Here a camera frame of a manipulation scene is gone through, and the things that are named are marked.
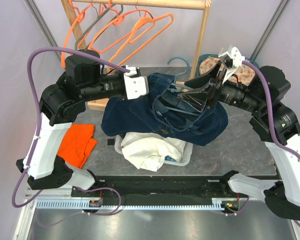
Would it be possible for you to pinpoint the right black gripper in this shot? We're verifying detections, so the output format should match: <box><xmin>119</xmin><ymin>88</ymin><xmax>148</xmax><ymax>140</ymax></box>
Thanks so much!
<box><xmin>178</xmin><ymin>59</ymin><xmax>266</xmax><ymax>114</ymax></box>

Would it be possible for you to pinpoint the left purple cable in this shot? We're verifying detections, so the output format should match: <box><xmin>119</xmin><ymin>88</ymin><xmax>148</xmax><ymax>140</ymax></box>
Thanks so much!
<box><xmin>11</xmin><ymin>46</ymin><xmax>131</xmax><ymax>228</ymax></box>

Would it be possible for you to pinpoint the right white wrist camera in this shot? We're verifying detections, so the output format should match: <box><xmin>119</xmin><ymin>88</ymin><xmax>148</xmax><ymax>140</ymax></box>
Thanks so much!
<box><xmin>218</xmin><ymin>45</ymin><xmax>246</xmax><ymax>84</ymax></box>

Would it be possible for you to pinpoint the blue floral skirt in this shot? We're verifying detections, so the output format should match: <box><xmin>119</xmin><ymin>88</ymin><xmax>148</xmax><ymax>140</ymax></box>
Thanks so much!
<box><xmin>164</xmin><ymin>156</ymin><xmax>179</xmax><ymax>163</ymax></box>

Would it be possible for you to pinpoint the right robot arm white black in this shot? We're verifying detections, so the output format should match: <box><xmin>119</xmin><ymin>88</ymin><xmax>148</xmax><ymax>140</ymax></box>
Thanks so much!
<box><xmin>177</xmin><ymin>61</ymin><xmax>300</xmax><ymax>221</ymax></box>

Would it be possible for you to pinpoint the slotted cable duct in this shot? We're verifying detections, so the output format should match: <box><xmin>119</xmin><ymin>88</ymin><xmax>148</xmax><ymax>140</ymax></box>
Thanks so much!
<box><xmin>36</xmin><ymin>198</ymin><xmax>227</xmax><ymax>210</ymax></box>

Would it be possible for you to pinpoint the grey hanger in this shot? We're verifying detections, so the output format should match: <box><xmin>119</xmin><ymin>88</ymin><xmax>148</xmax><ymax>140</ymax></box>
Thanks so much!
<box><xmin>74</xmin><ymin>7</ymin><xmax>110</xmax><ymax>50</ymax></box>

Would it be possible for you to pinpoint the teal bin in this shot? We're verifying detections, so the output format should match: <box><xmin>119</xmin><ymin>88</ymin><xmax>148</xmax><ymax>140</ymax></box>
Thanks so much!
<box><xmin>195</xmin><ymin>54</ymin><xmax>256</xmax><ymax>81</ymax></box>

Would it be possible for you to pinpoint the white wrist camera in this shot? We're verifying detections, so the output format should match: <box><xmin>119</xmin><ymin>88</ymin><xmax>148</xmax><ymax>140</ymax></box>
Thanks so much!
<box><xmin>123</xmin><ymin>65</ymin><xmax>149</xmax><ymax>100</ymax></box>
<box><xmin>218</xmin><ymin>45</ymin><xmax>246</xmax><ymax>84</ymax></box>

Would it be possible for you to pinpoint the white pleated skirt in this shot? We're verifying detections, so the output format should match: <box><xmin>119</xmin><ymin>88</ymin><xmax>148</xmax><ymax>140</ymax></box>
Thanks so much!
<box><xmin>121</xmin><ymin>132</ymin><xmax>187</xmax><ymax>172</ymax></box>

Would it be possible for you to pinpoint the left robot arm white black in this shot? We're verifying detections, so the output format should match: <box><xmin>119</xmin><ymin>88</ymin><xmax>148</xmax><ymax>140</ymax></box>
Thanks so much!
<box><xmin>16</xmin><ymin>47</ymin><xmax>130</xmax><ymax>197</ymax></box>

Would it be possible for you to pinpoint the small black square marker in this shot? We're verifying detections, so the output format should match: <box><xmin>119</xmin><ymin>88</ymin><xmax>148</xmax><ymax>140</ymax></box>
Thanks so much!
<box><xmin>107</xmin><ymin>138</ymin><xmax>116</xmax><ymax>146</ymax></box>

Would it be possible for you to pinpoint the white plastic basket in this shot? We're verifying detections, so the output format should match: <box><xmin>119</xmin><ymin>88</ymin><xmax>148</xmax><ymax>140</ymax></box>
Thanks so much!
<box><xmin>114</xmin><ymin>135</ymin><xmax>193</xmax><ymax>167</ymax></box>

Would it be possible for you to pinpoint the dark blue denim skirt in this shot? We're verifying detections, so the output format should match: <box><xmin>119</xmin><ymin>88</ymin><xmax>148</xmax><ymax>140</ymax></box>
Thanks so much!
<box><xmin>101</xmin><ymin>72</ymin><xmax>228</xmax><ymax>146</ymax></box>

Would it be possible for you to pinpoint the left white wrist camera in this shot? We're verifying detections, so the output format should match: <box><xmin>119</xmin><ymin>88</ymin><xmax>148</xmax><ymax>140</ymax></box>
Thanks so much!
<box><xmin>123</xmin><ymin>65</ymin><xmax>149</xmax><ymax>100</ymax></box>

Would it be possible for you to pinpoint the orange cloth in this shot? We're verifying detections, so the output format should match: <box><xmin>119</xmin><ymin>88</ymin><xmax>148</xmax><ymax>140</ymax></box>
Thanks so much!
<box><xmin>57</xmin><ymin>123</ymin><xmax>98</xmax><ymax>169</ymax></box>

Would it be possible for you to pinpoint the wooden clothes rack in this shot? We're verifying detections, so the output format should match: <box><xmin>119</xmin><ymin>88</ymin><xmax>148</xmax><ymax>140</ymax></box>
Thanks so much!
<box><xmin>60</xmin><ymin>0</ymin><xmax>212</xmax><ymax>112</ymax></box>

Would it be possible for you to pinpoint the floral pink cloth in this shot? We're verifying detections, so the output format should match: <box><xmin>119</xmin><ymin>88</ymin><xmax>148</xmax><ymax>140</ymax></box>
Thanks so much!
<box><xmin>199</xmin><ymin>56</ymin><xmax>256</xmax><ymax>86</ymax></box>

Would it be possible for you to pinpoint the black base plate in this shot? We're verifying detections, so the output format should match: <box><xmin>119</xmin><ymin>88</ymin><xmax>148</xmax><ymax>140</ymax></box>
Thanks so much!
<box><xmin>70</xmin><ymin>174</ymin><xmax>250</xmax><ymax>201</ymax></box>

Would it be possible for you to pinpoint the grey-blue hanger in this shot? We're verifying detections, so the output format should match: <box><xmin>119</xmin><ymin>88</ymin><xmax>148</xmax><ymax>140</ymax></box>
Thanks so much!
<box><xmin>157</xmin><ymin>56</ymin><xmax>200</xmax><ymax>117</ymax></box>

